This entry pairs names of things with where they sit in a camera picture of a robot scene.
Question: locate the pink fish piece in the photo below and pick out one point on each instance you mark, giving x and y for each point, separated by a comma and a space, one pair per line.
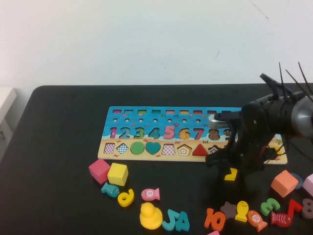
149, 194

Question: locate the orange fish piece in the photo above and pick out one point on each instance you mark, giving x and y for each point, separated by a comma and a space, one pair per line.
256, 219

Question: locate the red fish piece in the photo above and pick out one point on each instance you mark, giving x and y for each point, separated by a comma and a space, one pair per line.
281, 219

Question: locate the small pink piece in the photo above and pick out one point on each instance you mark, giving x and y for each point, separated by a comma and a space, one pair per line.
214, 233

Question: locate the teal heart piece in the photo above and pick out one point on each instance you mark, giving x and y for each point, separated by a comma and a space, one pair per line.
153, 147

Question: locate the salmon orange cube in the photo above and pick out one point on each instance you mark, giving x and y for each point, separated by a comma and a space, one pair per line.
283, 183

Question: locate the magenta cube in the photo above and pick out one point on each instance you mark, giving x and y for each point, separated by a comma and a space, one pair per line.
97, 170

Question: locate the yellow equals sign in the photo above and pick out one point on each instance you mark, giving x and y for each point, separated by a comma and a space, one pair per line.
277, 149

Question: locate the red number seven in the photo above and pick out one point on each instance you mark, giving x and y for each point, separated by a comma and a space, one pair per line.
294, 206

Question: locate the green circle piece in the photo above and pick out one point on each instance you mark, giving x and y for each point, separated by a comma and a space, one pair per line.
137, 148

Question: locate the light pink cube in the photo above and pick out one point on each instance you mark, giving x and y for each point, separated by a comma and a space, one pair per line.
308, 184

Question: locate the yellow number six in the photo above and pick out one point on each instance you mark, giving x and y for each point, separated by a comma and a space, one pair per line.
126, 199

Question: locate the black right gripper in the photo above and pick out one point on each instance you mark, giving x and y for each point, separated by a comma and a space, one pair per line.
247, 149

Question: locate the looped black zip tie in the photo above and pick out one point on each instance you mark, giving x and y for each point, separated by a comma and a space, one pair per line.
274, 84

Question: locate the mauve number eight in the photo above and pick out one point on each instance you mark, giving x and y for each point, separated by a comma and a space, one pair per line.
307, 208

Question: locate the yellow fish piece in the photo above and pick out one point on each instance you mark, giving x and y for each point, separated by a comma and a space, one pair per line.
241, 211

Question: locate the teal fish piece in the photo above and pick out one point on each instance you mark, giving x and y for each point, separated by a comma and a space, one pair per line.
110, 189

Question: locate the yellow pentagon piece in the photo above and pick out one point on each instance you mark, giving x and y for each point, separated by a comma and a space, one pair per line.
232, 175

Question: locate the yellow cube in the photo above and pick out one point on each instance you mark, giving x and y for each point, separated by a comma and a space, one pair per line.
118, 174

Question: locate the green number three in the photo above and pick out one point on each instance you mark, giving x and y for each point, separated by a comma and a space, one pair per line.
267, 208

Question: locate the colourful wooden puzzle board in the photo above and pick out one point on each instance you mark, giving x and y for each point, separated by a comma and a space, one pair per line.
146, 117

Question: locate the brown star piece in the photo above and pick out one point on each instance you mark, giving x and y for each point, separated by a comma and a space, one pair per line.
228, 209

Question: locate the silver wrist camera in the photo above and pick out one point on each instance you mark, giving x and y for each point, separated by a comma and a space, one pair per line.
217, 121

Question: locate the teal number four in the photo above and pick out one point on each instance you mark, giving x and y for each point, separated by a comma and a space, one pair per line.
183, 221

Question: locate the red triangle piece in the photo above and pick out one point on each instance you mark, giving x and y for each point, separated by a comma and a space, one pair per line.
200, 151

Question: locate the orange number ten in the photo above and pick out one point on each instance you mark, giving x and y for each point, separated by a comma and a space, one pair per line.
216, 220

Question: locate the yellow duck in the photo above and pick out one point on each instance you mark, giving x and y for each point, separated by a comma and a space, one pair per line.
150, 218

